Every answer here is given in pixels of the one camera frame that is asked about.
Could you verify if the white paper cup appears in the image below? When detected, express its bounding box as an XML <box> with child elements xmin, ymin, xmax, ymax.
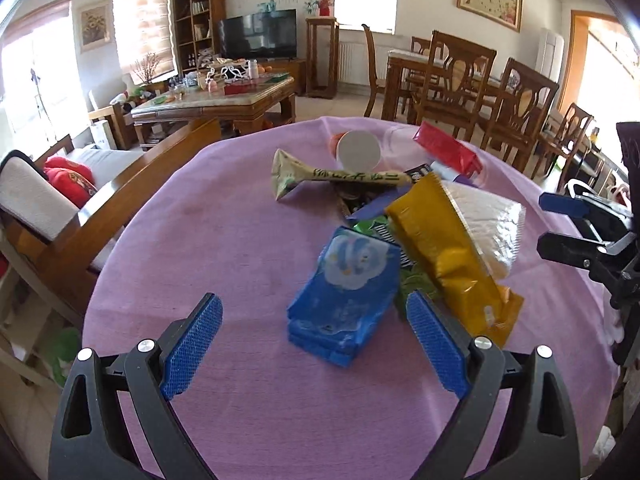
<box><xmin>336</xmin><ymin>130</ymin><xmax>382</xmax><ymax>170</ymax></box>

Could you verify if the tall wooden plant stand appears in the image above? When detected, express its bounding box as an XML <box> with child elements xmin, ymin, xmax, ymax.
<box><xmin>305</xmin><ymin>16</ymin><xmax>341</xmax><ymax>99</ymax></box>

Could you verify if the green wrapper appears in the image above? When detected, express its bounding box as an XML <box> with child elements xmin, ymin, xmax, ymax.
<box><xmin>350</xmin><ymin>215</ymin><xmax>441</xmax><ymax>318</ymax></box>

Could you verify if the framed sunflower painting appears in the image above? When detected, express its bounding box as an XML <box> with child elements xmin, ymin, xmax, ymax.
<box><xmin>77</xmin><ymin>0</ymin><xmax>113</xmax><ymax>54</ymax></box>

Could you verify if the yellow snack packet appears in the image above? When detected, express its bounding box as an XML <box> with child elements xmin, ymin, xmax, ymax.
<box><xmin>385</xmin><ymin>172</ymin><xmax>525</xmax><ymax>347</ymax></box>

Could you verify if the clear plastic cup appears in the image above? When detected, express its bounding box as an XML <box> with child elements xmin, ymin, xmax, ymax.
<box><xmin>380</xmin><ymin>125</ymin><xmax>422</xmax><ymax>171</ymax></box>

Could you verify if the white standing air conditioner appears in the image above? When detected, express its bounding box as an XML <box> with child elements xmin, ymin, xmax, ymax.
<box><xmin>536</xmin><ymin>27</ymin><xmax>566</xmax><ymax>86</ymax></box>

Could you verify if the window with roller blind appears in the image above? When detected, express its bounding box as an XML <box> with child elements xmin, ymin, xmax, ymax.
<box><xmin>111</xmin><ymin>0</ymin><xmax>177</xmax><ymax>83</ymax></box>

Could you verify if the flat screen television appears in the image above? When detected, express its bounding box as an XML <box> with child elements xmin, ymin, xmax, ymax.
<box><xmin>220</xmin><ymin>9</ymin><xmax>297</xmax><ymax>61</ymax></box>

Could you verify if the wooden sofa with white cushion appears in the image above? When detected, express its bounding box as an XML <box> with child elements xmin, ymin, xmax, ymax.
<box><xmin>0</xmin><ymin>119</ymin><xmax>222</xmax><ymax>328</ymax></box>

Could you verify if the vase with flower branches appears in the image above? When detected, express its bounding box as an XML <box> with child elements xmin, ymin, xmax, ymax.
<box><xmin>131</xmin><ymin>52</ymin><xmax>163</xmax><ymax>86</ymax></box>

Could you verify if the wooden bookshelf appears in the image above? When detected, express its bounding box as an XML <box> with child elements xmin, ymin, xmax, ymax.
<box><xmin>172</xmin><ymin>0</ymin><xmax>227</xmax><ymax>77</ymax></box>

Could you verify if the wooden door frame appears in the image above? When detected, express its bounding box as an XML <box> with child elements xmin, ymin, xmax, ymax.
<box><xmin>556</xmin><ymin>9</ymin><xmax>628</xmax><ymax>126</ymax></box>

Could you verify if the wooden dining table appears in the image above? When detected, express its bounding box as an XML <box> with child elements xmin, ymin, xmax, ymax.
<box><xmin>387</xmin><ymin>49</ymin><xmax>506</xmax><ymax>126</ymax></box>

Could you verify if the white radiator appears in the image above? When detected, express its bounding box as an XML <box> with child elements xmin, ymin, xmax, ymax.
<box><xmin>338</xmin><ymin>41</ymin><xmax>381</xmax><ymax>83</ymax></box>

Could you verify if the blue snack packet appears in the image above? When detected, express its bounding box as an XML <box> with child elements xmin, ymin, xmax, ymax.
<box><xmin>286</xmin><ymin>226</ymin><xmax>401</xmax><ymax>368</ymax></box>

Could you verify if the green plastic bag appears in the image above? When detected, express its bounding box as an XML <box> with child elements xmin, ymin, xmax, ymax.
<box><xmin>45</xmin><ymin>327</ymin><xmax>83</xmax><ymax>386</ymax></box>

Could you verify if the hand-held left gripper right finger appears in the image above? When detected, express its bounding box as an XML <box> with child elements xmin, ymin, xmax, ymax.
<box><xmin>406</xmin><ymin>291</ymin><xmax>581</xmax><ymax>480</ymax></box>

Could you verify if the beige paper bag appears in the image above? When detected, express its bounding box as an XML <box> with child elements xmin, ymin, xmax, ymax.
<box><xmin>271</xmin><ymin>148</ymin><xmax>413</xmax><ymax>203</ymax></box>

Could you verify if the red snack packet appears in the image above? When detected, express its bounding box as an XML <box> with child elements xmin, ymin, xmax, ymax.
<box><xmin>412</xmin><ymin>121</ymin><xmax>483</xmax><ymax>177</ymax></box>

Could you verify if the purple tablecloth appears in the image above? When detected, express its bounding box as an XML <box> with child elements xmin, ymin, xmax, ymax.
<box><xmin>81</xmin><ymin>116</ymin><xmax>621</xmax><ymax>480</ymax></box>

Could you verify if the wooden coffee table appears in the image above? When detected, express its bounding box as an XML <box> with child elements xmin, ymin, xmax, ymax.
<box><xmin>131</xmin><ymin>74</ymin><xmax>297</xmax><ymax>151</ymax></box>

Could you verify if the dark blue wrapper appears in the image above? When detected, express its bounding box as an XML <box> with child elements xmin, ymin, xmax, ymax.
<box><xmin>346</xmin><ymin>187</ymin><xmax>416</xmax><ymax>222</ymax></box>

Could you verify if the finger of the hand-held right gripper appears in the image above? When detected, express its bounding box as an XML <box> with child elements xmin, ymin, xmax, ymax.
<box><xmin>537</xmin><ymin>231</ymin><xmax>626</xmax><ymax>271</ymax></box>
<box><xmin>539</xmin><ymin>183</ymin><xmax>632</xmax><ymax>243</ymax></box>

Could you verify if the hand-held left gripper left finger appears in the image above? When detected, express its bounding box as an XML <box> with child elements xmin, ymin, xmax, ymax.
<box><xmin>48</xmin><ymin>293</ymin><xmax>224</xmax><ymax>480</ymax></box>

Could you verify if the black wrapper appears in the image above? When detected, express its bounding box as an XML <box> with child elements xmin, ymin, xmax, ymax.
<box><xmin>332</xmin><ymin>160</ymin><xmax>433</xmax><ymax>216</ymax></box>

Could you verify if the red cushion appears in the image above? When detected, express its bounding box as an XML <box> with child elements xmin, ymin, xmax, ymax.
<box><xmin>44</xmin><ymin>156</ymin><xmax>98</xmax><ymax>208</ymax></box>

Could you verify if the white cardboard box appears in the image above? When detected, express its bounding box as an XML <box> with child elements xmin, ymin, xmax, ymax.
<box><xmin>90</xmin><ymin>119</ymin><xmax>118</xmax><ymax>151</ymax></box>

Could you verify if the purple packet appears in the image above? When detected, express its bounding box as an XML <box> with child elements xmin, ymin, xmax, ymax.
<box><xmin>432</xmin><ymin>162</ymin><xmax>483</xmax><ymax>188</ymax></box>

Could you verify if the framed floral picture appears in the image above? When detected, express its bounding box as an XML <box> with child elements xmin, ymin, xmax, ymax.
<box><xmin>456</xmin><ymin>0</ymin><xmax>524</xmax><ymax>33</ymax></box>

